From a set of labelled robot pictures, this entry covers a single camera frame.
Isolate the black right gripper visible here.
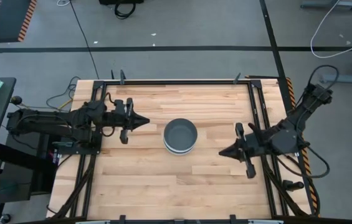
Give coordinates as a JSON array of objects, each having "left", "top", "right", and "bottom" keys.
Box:
[{"left": 218, "top": 122, "right": 268, "bottom": 179}]

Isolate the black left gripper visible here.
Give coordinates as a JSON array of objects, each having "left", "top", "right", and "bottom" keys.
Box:
[{"left": 105, "top": 98, "right": 151, "bottom": 145}]

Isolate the dark grey bowl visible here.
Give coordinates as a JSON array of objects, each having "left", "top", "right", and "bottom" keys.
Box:
[{"left": 163, "top": 118, "right": 199, "bottom": 151}]

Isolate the thin black rod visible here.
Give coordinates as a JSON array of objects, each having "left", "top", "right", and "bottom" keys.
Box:
[{"left": 244, "top": 75, "right": 280, "bottom": 80}]

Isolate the orange black hazard tape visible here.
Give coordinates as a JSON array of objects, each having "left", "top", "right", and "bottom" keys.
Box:
[{"left": 285, "top": 77, "right": 320, "bottom": 216}]

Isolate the black box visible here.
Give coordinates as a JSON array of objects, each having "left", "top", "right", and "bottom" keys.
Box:
[{"left": 98, "top": 0, "right": 145, "bottom": 6}]

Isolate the black equipment cabinet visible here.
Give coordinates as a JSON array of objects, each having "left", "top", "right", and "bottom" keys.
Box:
[{"left": 0, "top": 123, "right": 62, "bottom": 205}]

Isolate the grey desk foot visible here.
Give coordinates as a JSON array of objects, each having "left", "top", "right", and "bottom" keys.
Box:
[
  {"left": 321, "top": 60, "right": 352, "bottom": 85},
  {"left": 300, "top": 0, "right": 352, "bottom": 12}
]

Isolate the black mat with hazard stripes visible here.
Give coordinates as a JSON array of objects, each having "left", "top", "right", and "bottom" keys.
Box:
[{"left": 0, "top": 0, "right": 38, "bottom": 44}]

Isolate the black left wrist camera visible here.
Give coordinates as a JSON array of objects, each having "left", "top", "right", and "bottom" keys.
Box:
[{"left": 113, "top": 99, "right": 127, "bottom": 114}]

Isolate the black aluminium table frame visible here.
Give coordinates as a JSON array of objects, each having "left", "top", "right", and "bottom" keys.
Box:
[{"left": 46, "top": 79, "right": 320, "bottom": 224}]

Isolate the black cable bundle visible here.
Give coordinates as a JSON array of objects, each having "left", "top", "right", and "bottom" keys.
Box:
[
  {"left": 49, "top": 154, "right": 98, "bottom": 219},
  {"left": 260, "top": 154, "right": 321, "bottom": 218}
]

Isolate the yellow cable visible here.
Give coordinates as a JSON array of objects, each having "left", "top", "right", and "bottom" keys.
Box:
[{"left": 57, "top": 98, "right": 74, "bottom": 111}]

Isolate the thin black floor cable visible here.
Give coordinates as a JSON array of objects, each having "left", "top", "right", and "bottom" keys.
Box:
[{"left": 69, "top": 0, "right": 100, "bottom": 80}]

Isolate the coiled black cable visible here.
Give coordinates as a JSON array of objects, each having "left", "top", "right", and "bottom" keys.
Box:
[{"left": 113, "top": 2, "right": 137, "bottom": 21}]

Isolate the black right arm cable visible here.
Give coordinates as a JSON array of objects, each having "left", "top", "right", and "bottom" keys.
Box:
[{"left": 298, "top": 64, "right": 340, "bottom": 98}]

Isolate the long white floor cable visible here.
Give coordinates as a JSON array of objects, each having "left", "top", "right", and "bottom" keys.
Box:
[{"left": 310, "top": 0, "right": 352, "bottom": 60}]

